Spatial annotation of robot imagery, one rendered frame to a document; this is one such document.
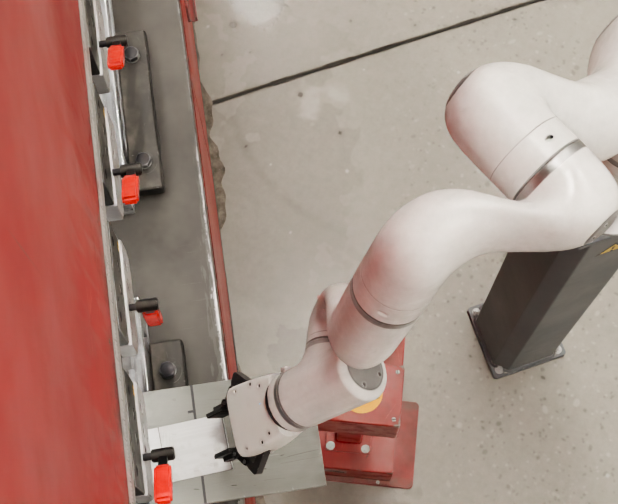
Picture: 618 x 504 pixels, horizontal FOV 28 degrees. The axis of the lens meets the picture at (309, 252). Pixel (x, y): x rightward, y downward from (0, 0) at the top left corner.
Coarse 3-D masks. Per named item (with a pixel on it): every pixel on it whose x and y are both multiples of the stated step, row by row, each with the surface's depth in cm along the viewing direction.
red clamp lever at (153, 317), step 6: (138, 300) 170; (144, 300) 170; (150, 300) 169; (156, 300) 170; (132, 306) 170; (138, 306) 169; (144, 306) 169; (150, 306) 169; (156, 306) 169; (138, 312) 170; (144, 312) 172; (150, 312) 172; (156, 312) 173; (144, 318) 174; (150, 318) 173; (156, 318) 174; (162, 318) 178; (150, 324) 176; (156, 324) 177
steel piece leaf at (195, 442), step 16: (160, 432) 189; (176, 432) 189; (192, 432) 189; (208, 432) 189; (224, 432) 187; (176, 448) 188; (192, 448) 188; (208, 448) 188; (224, 448) 188; (176, 464) 187; (192, 464) 187; (208, 464) 187; (224, 464) 187; (176, 480) 187
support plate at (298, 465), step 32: (224, 384) 191; (160, 416) 190; (192, 416) 190; (288, 448) 188; (320, 448) 188; (192, 480) 187; (224, 480) 187; (256, 480) 187; (288, 480) 187; (320, 480) 187
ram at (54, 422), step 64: (0, 0) 109; (64, 0) 152; (0, 64) 105; (64, 64) 144; (0, 128) 101; (64, 128) 137; (0, 192) 97; (64, 192) 130; (0, 256) 94; (64, 256) 124; (0, 320) 91; (64, 320) 119; (0, 384) 88; (64, 384) 114; (0, 448) 85; (64, 448) 109; (128, 448) 152
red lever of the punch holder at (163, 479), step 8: (160, 448) 162; (168, 448) 162; (144, 456) 162; (152, 456) 161; (160, 456) 161; (168, 456) 162; (160, 464) 160; (168, 464) 160; (160, 472) 158; (168, 472) 158; (160, 480) 157; (168, 480) 157; (160, 488) 156; (168, 488) 156; (160, 496) 155; (168, 496) 155
